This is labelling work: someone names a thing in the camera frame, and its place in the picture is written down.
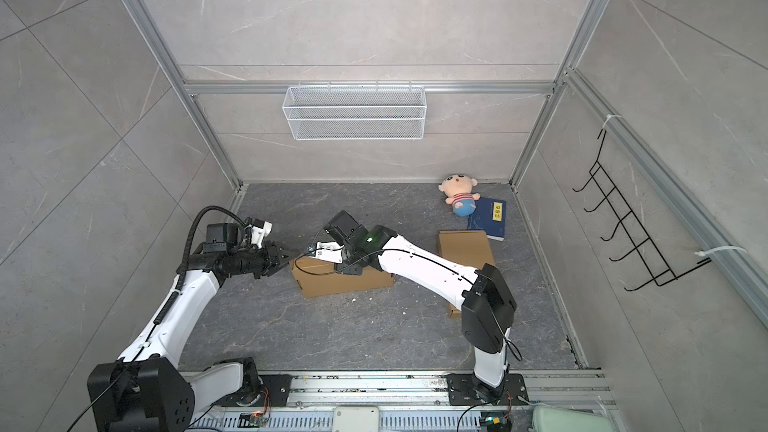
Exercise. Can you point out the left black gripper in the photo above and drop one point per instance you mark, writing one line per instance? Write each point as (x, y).
(273, 258)

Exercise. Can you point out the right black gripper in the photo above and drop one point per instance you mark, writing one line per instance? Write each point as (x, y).
(341, 267)

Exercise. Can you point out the brown cardboard sheet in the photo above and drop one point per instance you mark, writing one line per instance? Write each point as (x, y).
(317, 278)

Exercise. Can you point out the brown cardboard box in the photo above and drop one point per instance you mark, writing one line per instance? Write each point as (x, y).
(469, 248)

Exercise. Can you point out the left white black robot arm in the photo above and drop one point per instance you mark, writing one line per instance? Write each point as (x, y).
(143, 389)

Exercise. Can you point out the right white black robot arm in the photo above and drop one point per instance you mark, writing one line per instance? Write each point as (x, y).
(481, 294)

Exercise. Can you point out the white electrical box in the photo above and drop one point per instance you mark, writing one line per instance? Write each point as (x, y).
(356, 419)

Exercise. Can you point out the plush doll striped shirt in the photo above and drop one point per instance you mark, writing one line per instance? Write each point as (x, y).
(458, 189)

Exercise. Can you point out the dark blue book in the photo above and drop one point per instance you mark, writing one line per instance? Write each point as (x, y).
(489, 217)

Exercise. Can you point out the pale green container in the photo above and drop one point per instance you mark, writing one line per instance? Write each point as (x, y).
(553, 419)

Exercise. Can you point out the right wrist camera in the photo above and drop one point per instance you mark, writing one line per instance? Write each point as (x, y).
(327, 251)

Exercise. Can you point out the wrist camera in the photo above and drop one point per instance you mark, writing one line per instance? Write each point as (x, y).
(327, 251)
(258, 231)

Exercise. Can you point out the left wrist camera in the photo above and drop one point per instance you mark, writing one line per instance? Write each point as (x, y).
(258, 231)

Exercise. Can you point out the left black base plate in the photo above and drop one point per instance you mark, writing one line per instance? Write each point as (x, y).
(264, 390)

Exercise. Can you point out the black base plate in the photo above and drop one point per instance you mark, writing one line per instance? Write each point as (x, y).
(264, 390)
(466, 389)

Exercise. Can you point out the white wire mesh basket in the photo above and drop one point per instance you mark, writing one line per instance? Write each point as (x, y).
(355, 112)

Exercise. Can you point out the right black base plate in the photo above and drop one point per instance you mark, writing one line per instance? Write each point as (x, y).
(466, 389)

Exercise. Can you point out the aluminium mounting rail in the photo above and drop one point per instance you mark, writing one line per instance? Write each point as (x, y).
(574, 389)

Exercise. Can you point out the black wire hook rack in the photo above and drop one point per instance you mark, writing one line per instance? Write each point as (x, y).
(627, 221)

